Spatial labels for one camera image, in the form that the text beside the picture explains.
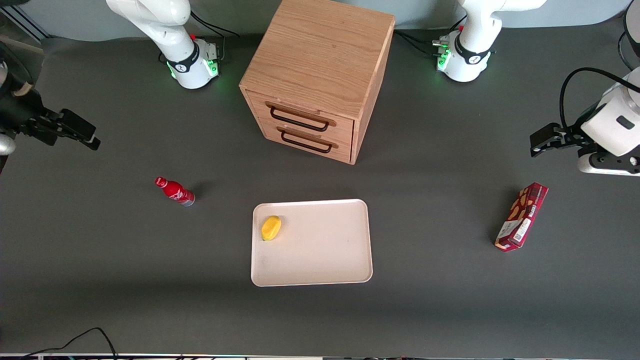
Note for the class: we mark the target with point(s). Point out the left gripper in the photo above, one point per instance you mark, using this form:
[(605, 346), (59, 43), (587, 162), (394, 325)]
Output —
[(569, 136)]

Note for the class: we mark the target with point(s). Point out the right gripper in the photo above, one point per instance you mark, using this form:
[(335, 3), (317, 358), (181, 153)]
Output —
[(19, 114)]

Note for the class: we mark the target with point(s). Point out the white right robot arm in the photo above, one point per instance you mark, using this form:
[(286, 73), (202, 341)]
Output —
[(175, 30)]

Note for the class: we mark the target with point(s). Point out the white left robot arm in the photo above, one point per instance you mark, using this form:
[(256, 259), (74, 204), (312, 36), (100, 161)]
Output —
[(470, 50)]

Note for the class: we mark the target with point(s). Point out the red coke bottle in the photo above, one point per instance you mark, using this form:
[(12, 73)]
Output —
[(175, 191)]

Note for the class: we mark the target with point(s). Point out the beige plastic tray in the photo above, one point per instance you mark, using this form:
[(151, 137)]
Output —
[(320, 250)]

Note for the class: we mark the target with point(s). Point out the red tartan cookie box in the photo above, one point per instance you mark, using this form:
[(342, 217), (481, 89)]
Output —
[(522, 215)]

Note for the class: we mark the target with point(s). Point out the wooden drawer front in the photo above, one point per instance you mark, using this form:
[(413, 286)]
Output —
[(300, 107), (345, 150)]

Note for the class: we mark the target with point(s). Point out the yellow lemon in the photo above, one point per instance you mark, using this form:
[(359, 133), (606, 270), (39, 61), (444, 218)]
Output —
[(271, 228)]

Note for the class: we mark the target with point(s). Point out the wooden drawer cabinet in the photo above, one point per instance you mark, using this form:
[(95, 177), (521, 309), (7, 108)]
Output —
[(315, 55)]

